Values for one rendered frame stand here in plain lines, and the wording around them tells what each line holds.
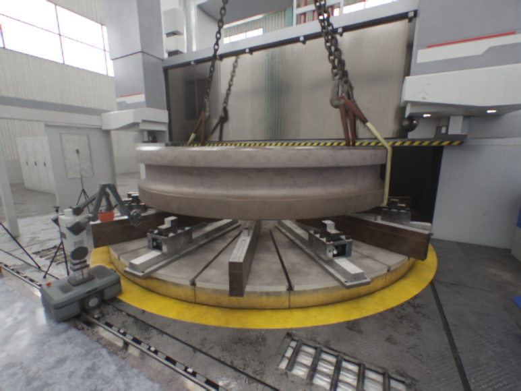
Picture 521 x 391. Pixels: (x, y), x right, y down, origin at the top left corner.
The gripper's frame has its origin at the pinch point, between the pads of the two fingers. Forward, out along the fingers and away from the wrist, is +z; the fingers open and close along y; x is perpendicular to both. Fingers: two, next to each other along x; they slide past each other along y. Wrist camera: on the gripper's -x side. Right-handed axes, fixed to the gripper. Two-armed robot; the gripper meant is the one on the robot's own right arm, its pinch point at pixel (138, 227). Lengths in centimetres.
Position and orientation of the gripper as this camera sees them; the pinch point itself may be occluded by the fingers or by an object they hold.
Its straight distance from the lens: 336.8
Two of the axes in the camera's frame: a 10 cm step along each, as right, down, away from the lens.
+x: -4.9, 6.3, -6.0
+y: -8.2, -1.1, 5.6
